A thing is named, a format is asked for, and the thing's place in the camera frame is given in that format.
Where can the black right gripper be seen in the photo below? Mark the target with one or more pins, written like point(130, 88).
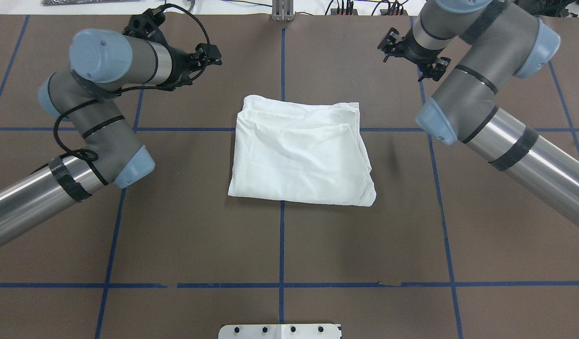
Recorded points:
point(407, 49)

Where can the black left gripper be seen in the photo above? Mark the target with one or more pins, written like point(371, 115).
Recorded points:
point(180, 64)

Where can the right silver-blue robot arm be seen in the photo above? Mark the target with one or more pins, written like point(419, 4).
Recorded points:
point(505, 41)

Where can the black orange adapter box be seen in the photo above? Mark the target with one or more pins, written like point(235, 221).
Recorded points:
point(393, 7)
point(342, 8)

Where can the white long-sleeve printed T-shirt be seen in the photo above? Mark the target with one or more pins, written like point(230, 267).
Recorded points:
point(287, 151)

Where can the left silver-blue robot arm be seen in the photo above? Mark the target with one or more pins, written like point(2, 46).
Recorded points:
point(103, 65)

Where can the aluminium frame post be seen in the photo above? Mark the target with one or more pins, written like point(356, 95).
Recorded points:
point(283, 10)

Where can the lower black orange adapter box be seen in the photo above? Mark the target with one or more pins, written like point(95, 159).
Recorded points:
point(393, 7)

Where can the upper black orange adapter box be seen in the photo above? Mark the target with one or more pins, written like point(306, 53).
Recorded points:
point(342, 8)

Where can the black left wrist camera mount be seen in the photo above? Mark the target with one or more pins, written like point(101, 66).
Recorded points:
point(146, 26)

